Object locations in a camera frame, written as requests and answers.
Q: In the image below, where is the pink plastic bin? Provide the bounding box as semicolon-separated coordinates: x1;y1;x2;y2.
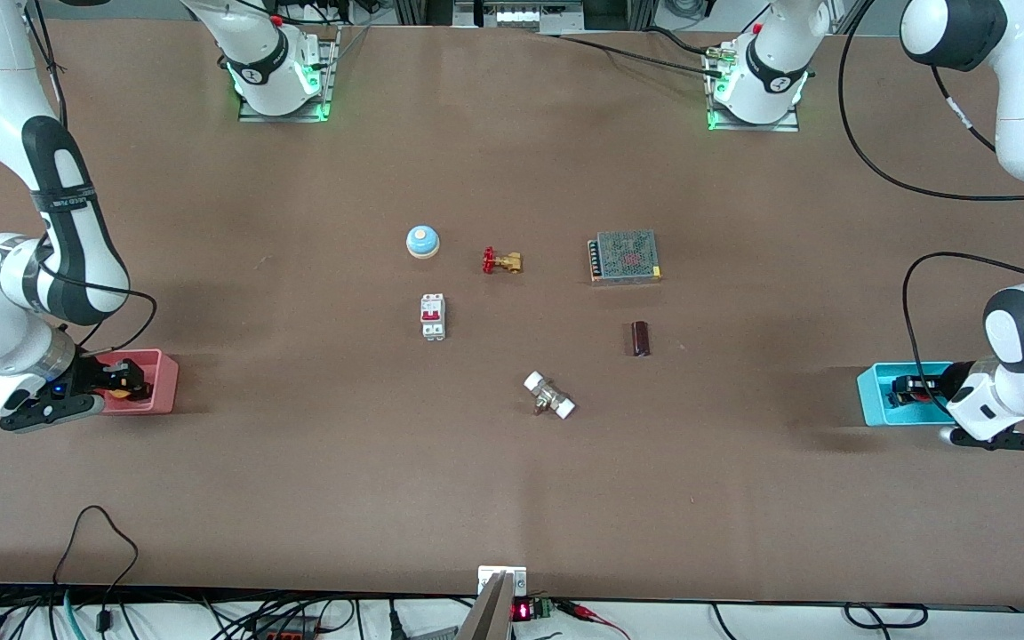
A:
90;349;180;416

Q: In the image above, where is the cyan plastic bin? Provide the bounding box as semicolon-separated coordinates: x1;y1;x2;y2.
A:
857;361;957;428

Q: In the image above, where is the metal mesh power supply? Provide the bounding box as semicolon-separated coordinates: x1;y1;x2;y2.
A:
588;230;662;285

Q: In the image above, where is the white capped pipe fitting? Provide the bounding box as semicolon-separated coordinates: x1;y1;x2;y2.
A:
523;371;577;420

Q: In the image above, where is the red alligator clip lead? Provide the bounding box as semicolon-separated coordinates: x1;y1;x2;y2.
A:
561;600;630;640

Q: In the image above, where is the grey aluminium bar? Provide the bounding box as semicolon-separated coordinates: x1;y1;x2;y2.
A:
457;572;514;640

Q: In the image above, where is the black looped cable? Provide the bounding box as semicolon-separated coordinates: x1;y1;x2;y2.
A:
52;505;140;634

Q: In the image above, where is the black coiled cable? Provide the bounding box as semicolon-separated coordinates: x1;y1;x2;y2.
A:
844;603;930;631

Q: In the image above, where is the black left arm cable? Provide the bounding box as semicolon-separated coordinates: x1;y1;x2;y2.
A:
838;0;1024;415

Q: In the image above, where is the teal cable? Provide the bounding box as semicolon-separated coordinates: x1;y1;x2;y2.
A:
62;587;88;640

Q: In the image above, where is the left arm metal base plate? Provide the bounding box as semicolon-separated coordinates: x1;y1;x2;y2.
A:
706;46;801;133

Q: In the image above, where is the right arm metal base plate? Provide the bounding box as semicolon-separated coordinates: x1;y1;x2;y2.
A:
238;27;341;124

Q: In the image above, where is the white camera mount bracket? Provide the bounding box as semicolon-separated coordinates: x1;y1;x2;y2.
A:
477;565;529;597

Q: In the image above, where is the black cable on table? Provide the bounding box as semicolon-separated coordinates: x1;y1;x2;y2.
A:
556;34;726;76
644;25;728;58

